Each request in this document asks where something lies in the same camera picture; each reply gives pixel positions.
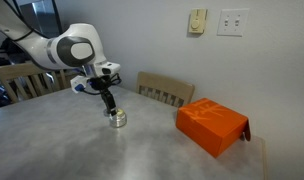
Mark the orange cardboard box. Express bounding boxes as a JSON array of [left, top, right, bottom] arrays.
[[175, 97, 252, 159]]

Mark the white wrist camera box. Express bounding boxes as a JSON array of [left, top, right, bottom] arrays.
[[70, 75, 91, 94]]

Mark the beige wall thermostat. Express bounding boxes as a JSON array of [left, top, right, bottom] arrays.
[[187, 8, 209, 35]]

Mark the silver candle jar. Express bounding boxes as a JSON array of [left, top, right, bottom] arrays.
[[108, 109, 128, 129]]

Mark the stainless steel refrigerator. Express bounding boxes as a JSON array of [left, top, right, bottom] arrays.
[[19, 0, 65, 38]]

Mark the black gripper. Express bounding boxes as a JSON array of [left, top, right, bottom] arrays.
[[88, 75, 118, 118]]

